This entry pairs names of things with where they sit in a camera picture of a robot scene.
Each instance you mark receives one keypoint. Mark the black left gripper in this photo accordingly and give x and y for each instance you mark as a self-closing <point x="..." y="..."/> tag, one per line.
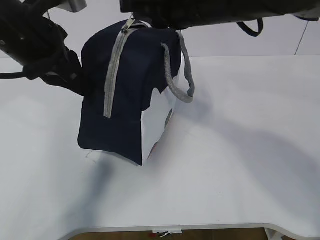
<point x="62" y="68"/>

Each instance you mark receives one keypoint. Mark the navy and white lunch bag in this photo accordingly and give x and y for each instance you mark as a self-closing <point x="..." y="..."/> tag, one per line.
<point x="136" y="75"/>

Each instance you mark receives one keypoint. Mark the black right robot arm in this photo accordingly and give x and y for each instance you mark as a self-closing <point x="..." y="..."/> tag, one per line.
<point x="183" y="14"/>

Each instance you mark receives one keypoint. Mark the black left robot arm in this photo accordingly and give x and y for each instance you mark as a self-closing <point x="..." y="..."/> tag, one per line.
<point x="38" y="44"/>

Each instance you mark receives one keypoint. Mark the white table leg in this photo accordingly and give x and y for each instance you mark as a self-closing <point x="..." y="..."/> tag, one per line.
<point x="273" y="234"/>

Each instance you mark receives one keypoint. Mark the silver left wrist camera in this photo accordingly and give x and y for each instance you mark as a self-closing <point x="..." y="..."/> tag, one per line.
<point x="73" y="6"/>

